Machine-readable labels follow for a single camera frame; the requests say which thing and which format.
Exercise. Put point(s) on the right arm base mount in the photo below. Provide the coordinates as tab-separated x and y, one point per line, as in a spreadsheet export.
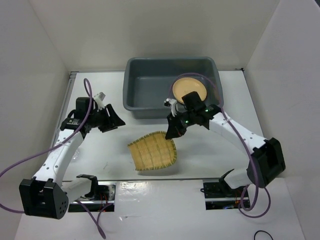
216	199

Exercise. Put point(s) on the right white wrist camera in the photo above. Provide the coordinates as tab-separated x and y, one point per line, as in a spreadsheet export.
172	103

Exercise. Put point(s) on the woven bamboo tray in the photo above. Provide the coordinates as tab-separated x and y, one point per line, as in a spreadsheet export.
153	151

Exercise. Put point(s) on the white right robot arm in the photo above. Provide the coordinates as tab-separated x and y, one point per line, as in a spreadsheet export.
266	159

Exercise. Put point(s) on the clear glass cup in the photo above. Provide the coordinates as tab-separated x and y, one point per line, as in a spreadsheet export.
76	154

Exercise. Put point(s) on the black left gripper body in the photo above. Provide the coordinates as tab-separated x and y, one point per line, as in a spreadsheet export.
95	117

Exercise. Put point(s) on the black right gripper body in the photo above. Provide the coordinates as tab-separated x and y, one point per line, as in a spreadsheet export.
189	114

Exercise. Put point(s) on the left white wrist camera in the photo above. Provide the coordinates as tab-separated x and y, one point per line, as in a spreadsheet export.
98	98

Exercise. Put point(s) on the aluminium table edge rail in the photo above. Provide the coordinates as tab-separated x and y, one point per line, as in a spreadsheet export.
64	106

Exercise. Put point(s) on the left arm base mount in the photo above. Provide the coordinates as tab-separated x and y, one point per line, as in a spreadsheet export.
104	201

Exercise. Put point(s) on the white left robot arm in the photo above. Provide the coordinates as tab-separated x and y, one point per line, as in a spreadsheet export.
45	195

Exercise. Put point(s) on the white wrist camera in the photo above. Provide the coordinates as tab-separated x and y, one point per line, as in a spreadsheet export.
98	98
172	103

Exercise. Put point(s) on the grey plastic bin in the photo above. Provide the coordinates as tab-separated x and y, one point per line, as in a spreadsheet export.
148	82

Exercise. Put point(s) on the yellow plate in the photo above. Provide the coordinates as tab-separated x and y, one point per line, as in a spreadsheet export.
186	85

